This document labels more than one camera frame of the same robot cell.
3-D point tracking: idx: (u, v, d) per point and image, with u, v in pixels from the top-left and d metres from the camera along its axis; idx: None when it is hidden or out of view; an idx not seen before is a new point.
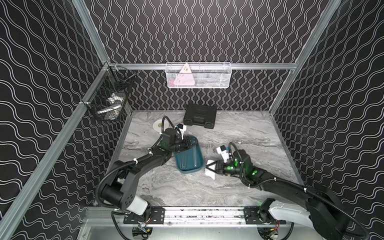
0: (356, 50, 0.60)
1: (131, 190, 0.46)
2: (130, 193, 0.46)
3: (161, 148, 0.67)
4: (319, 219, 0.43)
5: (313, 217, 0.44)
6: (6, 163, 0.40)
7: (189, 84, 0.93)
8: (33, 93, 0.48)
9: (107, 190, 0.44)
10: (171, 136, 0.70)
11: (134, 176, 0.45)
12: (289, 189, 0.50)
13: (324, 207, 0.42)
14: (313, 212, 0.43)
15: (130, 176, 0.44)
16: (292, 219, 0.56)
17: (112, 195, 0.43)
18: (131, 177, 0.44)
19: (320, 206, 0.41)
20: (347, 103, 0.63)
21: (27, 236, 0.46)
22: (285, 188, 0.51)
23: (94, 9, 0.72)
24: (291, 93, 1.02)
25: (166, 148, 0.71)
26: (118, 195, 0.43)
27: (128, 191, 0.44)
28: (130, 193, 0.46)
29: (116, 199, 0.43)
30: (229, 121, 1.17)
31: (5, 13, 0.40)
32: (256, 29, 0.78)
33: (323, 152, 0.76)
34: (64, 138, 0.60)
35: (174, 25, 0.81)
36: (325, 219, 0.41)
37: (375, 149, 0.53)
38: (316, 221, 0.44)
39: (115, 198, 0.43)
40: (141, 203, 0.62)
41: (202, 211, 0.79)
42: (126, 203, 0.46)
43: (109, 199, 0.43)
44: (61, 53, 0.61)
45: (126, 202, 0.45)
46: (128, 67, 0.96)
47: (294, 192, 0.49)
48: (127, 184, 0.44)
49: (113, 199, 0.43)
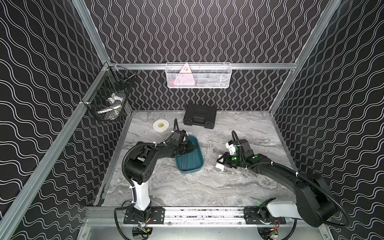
0: (356, 50, 0.60)
1: (152, 164, 0.54)
2: (150, 168, 0.53)
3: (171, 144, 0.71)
4: (304, 202, 0.44)
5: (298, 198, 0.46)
6: (6, 163, 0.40)
7: (189, 84, 0.93)
8: (33, 94, 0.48)
9: (130, 165, 0.51)
10: (181, 135, 0.81)
11: (155, 152, 0.52)
12: (282, 173, 0.52)
13: (310, 192, 0.43)
14: (300, 194, 0.45)
15: (152, 153, 0.52)
16: (287, 213, 0.56)
17: (135, 169, 0.50)
18: (153, 153, 0.52)
19: (307, 190, 0.43)
20: (347, 103, 0.63)
21: (27, 236, 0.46)
22: (277, 172, 0.54)
23: (94, 9, 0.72)
24: (291, 93, 1.02)
25: (176, 144, 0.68)
26: (140, 169, 0.50)
27: (150, 164, 0.52)
28: (150, 168, 0.53)
29: (138, 171, 0.50)
30: (229, 121, 1.17)
31: (5, 13, 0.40)
32: (256, 29, 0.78)
33: (323, 152, 0.76)
34: (64, 138, 0.60)
35: (175, 25, 0.81)
36: (308, 202, 0.43)
37: (375, 149, 0.53)
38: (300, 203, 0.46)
39: (138, 171, 0.50)
40: (145, 199, 0.64)
41: (202, 211, 0.79)
42: (147, 177, 0.53)
43: (132, 174, 0.50)
44: (61, 53, 0.61)
45: (146, 176, 0.52)
46: (128, 67, 0.96)
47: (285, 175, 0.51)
48: (149, 159, 0.51)
49: (136, 173, 0.50)
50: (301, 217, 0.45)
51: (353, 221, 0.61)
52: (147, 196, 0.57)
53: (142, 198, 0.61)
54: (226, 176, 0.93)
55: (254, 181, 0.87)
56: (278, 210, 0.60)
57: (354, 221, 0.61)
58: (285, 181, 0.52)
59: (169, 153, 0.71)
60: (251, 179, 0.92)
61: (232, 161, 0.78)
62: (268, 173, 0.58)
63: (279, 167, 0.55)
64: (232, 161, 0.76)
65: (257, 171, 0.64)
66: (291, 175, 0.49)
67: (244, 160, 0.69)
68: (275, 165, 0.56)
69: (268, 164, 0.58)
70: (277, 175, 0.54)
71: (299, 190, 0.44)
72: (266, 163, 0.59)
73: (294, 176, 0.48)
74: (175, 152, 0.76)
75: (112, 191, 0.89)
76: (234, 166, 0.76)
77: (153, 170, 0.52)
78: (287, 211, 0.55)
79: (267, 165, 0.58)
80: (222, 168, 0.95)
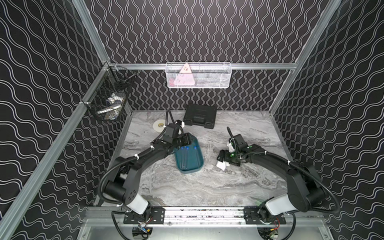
0: (356, 50, 0.60)
1: (135, 185, 0.47)
2: (134, 188, 0.47)
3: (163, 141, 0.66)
4: (294, 189, 0.46)
5: (290, 186, 0.47)
6: (6, 163, 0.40)
7: (189, 84, 0.93)
8: (33, 94, 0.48)
9: (110, 185, 0.45)
10: (174, 129, 0.70)
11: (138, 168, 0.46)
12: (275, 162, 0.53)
13: (300, 179, 0.45)
14: (291, 182, 0.46)
15: (132, 171, 0.44)
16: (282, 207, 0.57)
17: (115, 189, 0.44)
18: (134, 169, 0.44)
19: (298, 178, 0.45)
20: (347, 103, 0.63)
21: (27, 236, 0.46)
22: (270, 160, 0.55)
23: (94, 9, 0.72)
24: (291, 93, 1.02)
25: (169, 140, 0.70)
26: (121, 190, 0.44)
27: (132, 184, 0.45)
28: (134, 188, 0.47)
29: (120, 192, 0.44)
30: (229, 121, 1.17)
31: (5, 13, 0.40)
32: (256, 29, 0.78)
33: (323, 152, 0.76)
34: (64, 137, 0.60)
35: (174, 25, 0.81)
36: (299, 189, 0.44)
37: (375, 149, 0.53)
38: (290, 190, 0.48)
39: (120, 192, 0.44)
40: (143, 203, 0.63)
41: (202, 211, 0.79)
42: (130, 198, 0.47)
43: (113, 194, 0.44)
44: (61, 53, 0.61)
45: (129, 197, 0.46)
46: (128, 67, 0.96)
47: (277, 164, 0.52)
48: (131, 178, 0.44)
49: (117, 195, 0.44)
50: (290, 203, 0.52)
51: (353, 221, 0.61)
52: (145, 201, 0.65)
53: (138, 205, 0.60)
54: (226, 176, 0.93)
55: (254, 181, 0.87)
56: (274, 205, 0.62)
57: (354, 221, 0.60)
58: (277, 170, 0.53)
59: (162, 154, 0.64)
60: (251, 179, 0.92)
61: (231, 157, 0.80)
62: (261, 161, 0.60)
63: (272, 155, 0.56)
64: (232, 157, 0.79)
65: (249, 161, 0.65)
66: (283, 163, 0.51)
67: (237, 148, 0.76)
68: (268, 155, 0.57)
69: (261, 153, 0.60)
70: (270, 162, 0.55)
71: (290, 177, 0.46)
72: (259, 153, 0.61)
73: (285, 165, 0.50)
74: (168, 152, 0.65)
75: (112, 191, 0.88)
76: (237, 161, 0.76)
77: (138, 188, 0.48)
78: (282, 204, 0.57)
79: (260, 154, 0.60)
80: (222, 168, 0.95)
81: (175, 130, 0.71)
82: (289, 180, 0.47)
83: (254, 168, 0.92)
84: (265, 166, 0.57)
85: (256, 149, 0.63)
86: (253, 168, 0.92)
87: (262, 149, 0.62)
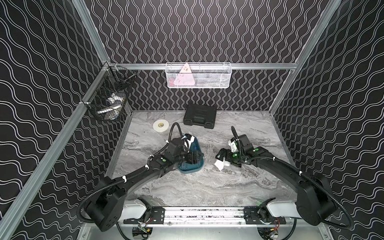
0: (356, 50, 0.60)
1: (115, 212, 0.43)
2: (116, 214, 0.44)
3: (163, 158, 0.62)
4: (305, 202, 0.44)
5: (301, 198, 0.45)
6: (6, 163, 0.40)
7: (189, 84, 0.93)
8: (33, 93, 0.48)
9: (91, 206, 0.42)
10: (178, 147, 0.64)
11: (122, 195, 0.42)
12: (285, 171, 0.50)
13: (313, 193, 0.42)
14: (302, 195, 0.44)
15: (114, 197, 0.40)
16: (285, 211, 0.56)
17: (96, 212, 0.41)
18: (117, 195, 0.41)
19: (311, 190, 0.42)
20: (347, 103, 0.63)
21: (27, 236, 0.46)
22: (280, 169, 0.52)
23: (94, 9, 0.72)
24: (291, 93, 1.02)
25: (170, 158, 0.64)
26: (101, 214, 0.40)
27: (111, 213, 0.41)
28: (114, 214, 0.43)
29: (99, 216, 0.41)
30: (229, 121, 1.17)
31: (5, 13, 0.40)
32: (255, 29, 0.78)
33: (323, 152, 0.76)
34: (64, 138, 0.60)
35: (174, 25, 0.81)
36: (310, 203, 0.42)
37: (375, 149, 0.53)
38: (300, 202, 0.46)
39: (99, 215, 0.41)
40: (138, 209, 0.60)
41: (202, 211, 0.79)
42: (110, 223, 0.43)
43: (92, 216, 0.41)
44: (61, 53, 0.61)
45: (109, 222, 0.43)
46: (128, 67, 0.96)
47: (288, 173, 0.49)
48: (111, 205, 0.40)
49: (96, 218, 0.41)
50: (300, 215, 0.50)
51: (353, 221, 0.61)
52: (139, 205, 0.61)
53: (131, 213, 0.57)
54: (226, 176, 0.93)
55: (254, 181, 0.87)
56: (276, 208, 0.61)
57: (354, 221, 0.61)
58: (287, 180, 0.50)
59: (159, 174, 0.59)
60: (251, 179, 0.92)
61: (233, 157, 0.77)
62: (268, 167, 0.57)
63: (281, 163, 0.53)
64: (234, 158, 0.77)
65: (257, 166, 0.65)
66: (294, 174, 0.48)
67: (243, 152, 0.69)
68: (277, 161, 0.55)
69: (270, 158, 0.57)
70: (280, 171, 0.52)
71: (302, 190, 0.43)
72: (268, 158, 0.57)
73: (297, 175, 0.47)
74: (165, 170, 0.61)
75: None
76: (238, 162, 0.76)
77: (121, 213, 0.50)
78: (285, 209, 0.56)
79: (268, 160, 0.56)
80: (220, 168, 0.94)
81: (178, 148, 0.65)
82: (299, 192, 0.44)
83: (254, 168, 0.92)
84: (272, 172, 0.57)
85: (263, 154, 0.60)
86: (253, 168, 0.92)
87: (270, 155, 0.58)
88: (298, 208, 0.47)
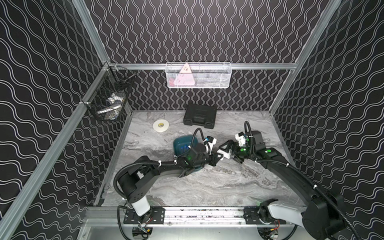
0: (356, 50, 0.60)
1: (145, 188, 0.47)
2: (142, 190, 0.47)
3: (187, 161, 0.67)
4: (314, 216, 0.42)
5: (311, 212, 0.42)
6: (6, 163, 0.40)
7: (189, 84, 0.93)
8: (33, 93, 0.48)
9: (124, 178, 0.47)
10: (202, 154, 0.67)
11: (156, 175, 0.47)
12: (297, 181, 0.48)
13: (325, 209, 0.40)
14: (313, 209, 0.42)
15: (150, 174, 0.46)
16: (287, 214, 0.56)
17: (127, 184, 0.45)
18: (152, 174, 0.45)
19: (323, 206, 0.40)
20: (347, 103, 0.63)
21: (27, 236, 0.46)
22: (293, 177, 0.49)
23: (94, 9, 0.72)
24: (291, 93, 1.02)
25: (193, 164, 0.68)
26: (132, 188, 0.45)
27: (143, 187, 0.46)
28: (142, 191, 0.47)
29: (128, 189, 0.45)
30: (229, 121, 1.17)
31: (5, 13, 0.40)
32: (256, 29, 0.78)
33: (323, 152, 0.76)
34: (64, 138, 0.60)
35: (174, 25, 0.81)
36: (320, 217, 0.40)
37: (375, 149, 0.53)
38: (308, 215, 0.44)
39: (129, 188, 0.45)
40: (143, 206, 0.61)
41: (202, 211, 0.79)
42: (135, 198, 0.47)
43: (123, 187, 0.45)
44: (61, 53, 0.61)
45: (135, 197, 0.46)
46: (128, 67, 0.96)
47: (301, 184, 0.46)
48: (146, 180, 0.45)
49: (126, 189, 0.45)
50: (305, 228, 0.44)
51: (353, 221, 0.61)
52: (147, 203, 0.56)
53: (136, 208, 0.58)
54: (226, 176, 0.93)
55: (254, 181, 0.87)
56: (278, 209, 0.60)
57: (354, 221, 0.60)
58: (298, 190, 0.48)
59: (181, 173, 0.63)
60: (251, 179, 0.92)
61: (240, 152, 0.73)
62: (280, 173, 0.54)
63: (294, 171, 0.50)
64: (241, 153, 0.73)
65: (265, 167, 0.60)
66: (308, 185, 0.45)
67: (254, 151, 0.64)
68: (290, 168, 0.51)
69: (283, 164, 0.53)
70: (292, 180, 0.49)
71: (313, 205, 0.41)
72: (280, 163, 0.54)
73: (310, 188, 0.44)
74: (186, 172, 0.65)
75: (112, 191, 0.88)
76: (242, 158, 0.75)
77: (145, 192, 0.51)
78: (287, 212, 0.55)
79: (281, 165, 0.53)
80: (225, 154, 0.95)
81: (200, 154, 0.67)
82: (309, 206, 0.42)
83: (254, 168, 0.92)
84: (284, 180, 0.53)
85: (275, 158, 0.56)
86: (253, 168, 0.92)
87: (285, 161, 0.54)
88: (305, 219, 0.45)
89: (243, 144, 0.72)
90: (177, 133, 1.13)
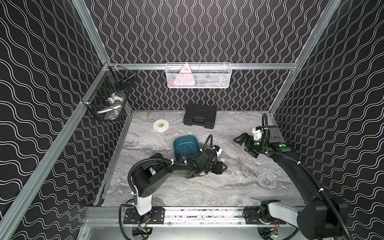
0: (357, 50, 0.60)
1: (157, 183, 0.49)
2: (155, 186, 0.49)
3: (195, 163, 0.69)
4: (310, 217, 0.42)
5: (308, 212, 0.42)
6: (6, 163, 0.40)
7: (189, 84, 0.93)
8: (33, 94, 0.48)
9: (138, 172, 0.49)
10: (208, 158, 0.70)
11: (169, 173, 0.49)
12: (303, 180, 0.46)
13: (323, 213, 0.39)
14: (311, 210, 0.41)
15: (163, 171, 0.48)
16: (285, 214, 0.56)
17: (140, 178, 0.47)
18: (165, 172, 0.47)
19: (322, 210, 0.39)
20: (347, 103, 0.63)
21: (27, 236, 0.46)
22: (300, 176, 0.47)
23: (94, 9, 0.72)
24: (291, 93, 1.02)
25: (200, 167, 0.71)
26: (144, 182, 0.47)
27: (155, 183, 0.48)
28: (155, 186, 0.49)
29: (141, 184, 0.46)
30: (229, 122, 1.17)
31: (5, 13, 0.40)
32: (255, 29, 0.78)
33: (323, 152, 0.76)
34: (64, 138, 0.60)
35: (174, 25, 0.81)
36: (315, 219, 0.40)
37: (375, 149, 0.53)
38: (305, 214, 0.43)
39: (142, 183, 0.46)
40: (146, 205, 0.62)
41: (202, 211, 0.79)
42: (147, 192, 0.49)
43: (136, 180, 0.48)
44: (61, 53, 0.61)
45: (147, 191, 0.48)
46: (128, 67, 0.96)
47: (306, 185, 0.45)
48: (159, 176, 0.47)
49: (139, 183, 0.47)
50: (299, 228, 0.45)
51: (353, 221, 0.61)
52: (149, 203, 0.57)
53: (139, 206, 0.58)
54: (226, 176, 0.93)
55: (254, 181, 0.87)
56: (277, 209, 0.61)
57: (354, 221, 0.60)
58: (302, 190, 0.47)
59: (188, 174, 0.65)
60: (251, 179, 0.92)
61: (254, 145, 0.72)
62: (289, 170, 0.52)
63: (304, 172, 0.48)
64: (255, 146, 0.72)
65: (276, 160, 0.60)
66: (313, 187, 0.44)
67: (267, 144, 0.62)
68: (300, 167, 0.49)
69: (294, 162, 0.51)
70: (299, 179, 0.48)
71: (312, 205, 0.40)
72: (291, 160, 0.52)
73: (315, 190, 0.43)
74: (192, 174, 0.68)
75: (112, 191, 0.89)
76: (256, 152, 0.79)
77: (158, 187, 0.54)
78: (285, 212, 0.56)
79: (292, 162, 0.51)
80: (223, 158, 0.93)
81: (207, 158, 0.70)
82: (308, 206, 0.42)
83: (254, 168, 0.92)
84: (290, 176, 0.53)
85: (288, 154, 0.54)
86: (253, 168, 0.92)
87: (297, 158, 0.52)
88: (300, 218, 0.45)
89: (258, 137, 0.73)
90: (177, 133, 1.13)
